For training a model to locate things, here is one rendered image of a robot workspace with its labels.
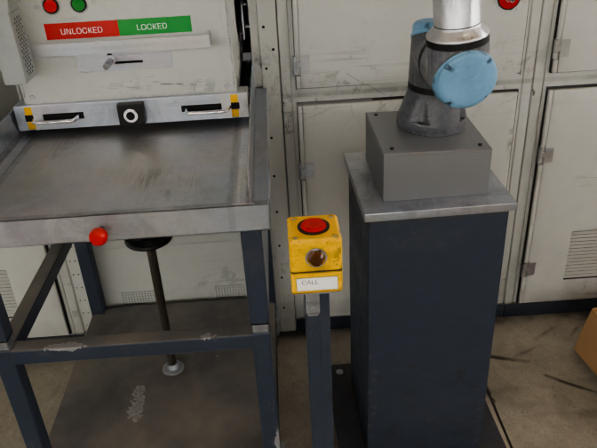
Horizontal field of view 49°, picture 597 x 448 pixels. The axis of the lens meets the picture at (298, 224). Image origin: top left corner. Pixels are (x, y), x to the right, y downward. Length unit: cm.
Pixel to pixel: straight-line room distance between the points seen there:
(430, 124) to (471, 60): 23
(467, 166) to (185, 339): 69
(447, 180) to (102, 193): 70
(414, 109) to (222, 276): 94
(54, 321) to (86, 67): 97
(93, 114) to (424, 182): 77
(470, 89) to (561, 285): 117
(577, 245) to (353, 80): 92
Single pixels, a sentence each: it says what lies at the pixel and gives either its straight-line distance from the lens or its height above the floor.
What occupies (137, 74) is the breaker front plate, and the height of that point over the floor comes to 98.
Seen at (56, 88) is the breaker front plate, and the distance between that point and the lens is 162.
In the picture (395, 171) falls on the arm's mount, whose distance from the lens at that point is 136.
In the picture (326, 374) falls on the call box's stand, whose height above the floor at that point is 61.
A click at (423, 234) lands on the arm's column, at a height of 69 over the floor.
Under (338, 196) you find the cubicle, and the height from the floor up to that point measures 51.
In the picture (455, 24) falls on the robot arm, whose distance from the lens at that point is 125.
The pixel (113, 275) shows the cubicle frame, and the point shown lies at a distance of 214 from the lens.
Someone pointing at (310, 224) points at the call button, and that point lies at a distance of 100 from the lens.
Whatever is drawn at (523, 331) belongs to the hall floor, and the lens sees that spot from 229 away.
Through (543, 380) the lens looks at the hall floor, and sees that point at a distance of 213.
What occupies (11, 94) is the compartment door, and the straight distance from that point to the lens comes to 193.
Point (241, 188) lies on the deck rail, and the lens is 125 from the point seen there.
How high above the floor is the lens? 140
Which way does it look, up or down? 30 degrees down
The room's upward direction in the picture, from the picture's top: 3 degrees counter-clockwise
